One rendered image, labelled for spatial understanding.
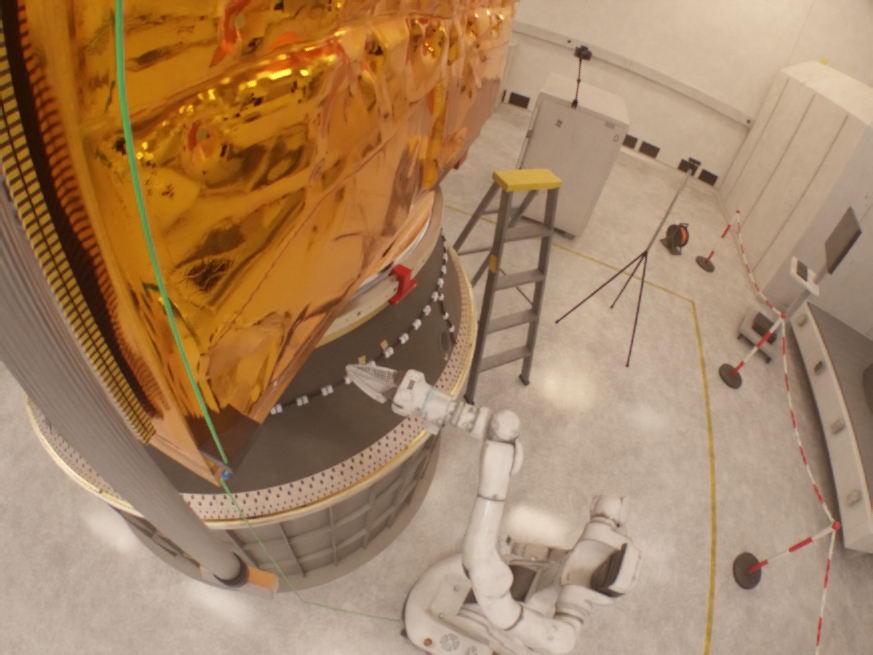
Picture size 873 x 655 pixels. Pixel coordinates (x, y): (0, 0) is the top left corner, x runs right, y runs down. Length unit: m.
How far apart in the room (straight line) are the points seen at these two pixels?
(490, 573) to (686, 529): 2.68
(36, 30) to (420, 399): 0.89
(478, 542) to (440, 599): 1.40
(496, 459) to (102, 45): 0.90
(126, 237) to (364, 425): 1.13
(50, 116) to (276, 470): 1.21
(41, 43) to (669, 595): 3.45
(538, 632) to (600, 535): 0.35
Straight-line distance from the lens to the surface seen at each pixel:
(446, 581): 2.38
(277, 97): 0.58
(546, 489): 3.06
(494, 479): 0.94
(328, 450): 1.45
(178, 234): 0.52
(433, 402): 0.96
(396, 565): 2.67
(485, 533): 0.97
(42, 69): 0.43
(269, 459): 1.41
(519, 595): 1.63
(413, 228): 1.48
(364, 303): 1.25
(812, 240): 6.37
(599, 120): 4.58
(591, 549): 1.36
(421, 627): 2.27
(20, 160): 0.48
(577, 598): 1.24
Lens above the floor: 2.60
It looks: 46 degrees down
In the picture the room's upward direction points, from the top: 15 degrees clockwise
